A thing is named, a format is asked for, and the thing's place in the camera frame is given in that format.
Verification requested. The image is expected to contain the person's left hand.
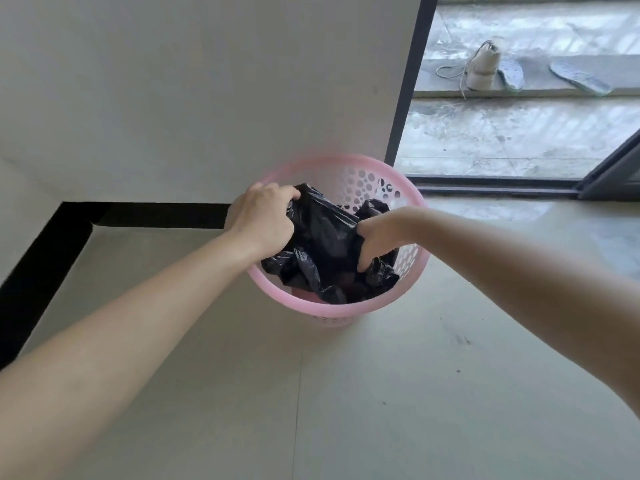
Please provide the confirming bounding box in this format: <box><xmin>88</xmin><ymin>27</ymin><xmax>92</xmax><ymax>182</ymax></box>
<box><xmin>223</xmin><ymin>182</ymin><xmax>302</xmax><ymax>261</ymax></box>

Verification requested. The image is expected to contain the person's right hand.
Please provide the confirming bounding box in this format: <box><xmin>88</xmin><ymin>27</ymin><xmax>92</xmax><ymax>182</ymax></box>
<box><xmin>355</xmin><ymin>205</ymin><xmax>426</xmax><ymax>273</ymax></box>

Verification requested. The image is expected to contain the black garbage bag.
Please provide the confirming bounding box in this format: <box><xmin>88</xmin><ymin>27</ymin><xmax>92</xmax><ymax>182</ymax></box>
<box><xmin>259</xmin><ymin>183</ymin><xmax>402</xmax><ymax>305</ymax></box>

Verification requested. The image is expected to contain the pink plastic waste basket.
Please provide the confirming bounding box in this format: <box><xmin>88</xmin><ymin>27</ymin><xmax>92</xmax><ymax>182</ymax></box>
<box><xmin>245</xmin><ymin>153</ymin><xmax>431</xmax><ymax>328</ymax></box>

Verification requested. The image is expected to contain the person's right forearm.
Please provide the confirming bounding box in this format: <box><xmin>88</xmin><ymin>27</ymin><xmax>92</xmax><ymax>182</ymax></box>
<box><xmin>399</xmin><ymin>207</ymin><xmax>640</xmax><ymax>421</ymax></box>

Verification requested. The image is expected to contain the person's left forearm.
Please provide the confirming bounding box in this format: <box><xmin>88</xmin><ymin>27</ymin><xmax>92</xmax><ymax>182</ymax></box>
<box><xmin>0</xmin><ymin>229</ymin><xmax>263</xmax><ymax>480</ymax></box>

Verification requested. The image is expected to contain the white laced sneaker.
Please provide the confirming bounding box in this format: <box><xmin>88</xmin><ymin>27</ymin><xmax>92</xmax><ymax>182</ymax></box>
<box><xmin>435</xmin><ymin>38</ymin><xmax>503</xmax><ymax>101</ymax></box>

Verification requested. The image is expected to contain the grey shoe insole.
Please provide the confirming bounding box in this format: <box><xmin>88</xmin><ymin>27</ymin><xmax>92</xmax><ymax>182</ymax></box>
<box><xmin>497</xmin><ymin>58</ymin><xmax>526</xmax><ymax>93</ymax></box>
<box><xmin>549</xmin><ymin>60</ymin><xmax>613</xmax><ymax>97</ymax></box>

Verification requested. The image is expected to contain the black sliding door frame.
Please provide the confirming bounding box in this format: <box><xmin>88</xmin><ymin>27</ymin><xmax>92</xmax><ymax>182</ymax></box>
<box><xmin>383</xmin><ymin>0</ymin><xmax>640</xmax><ymax>201</ymax></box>

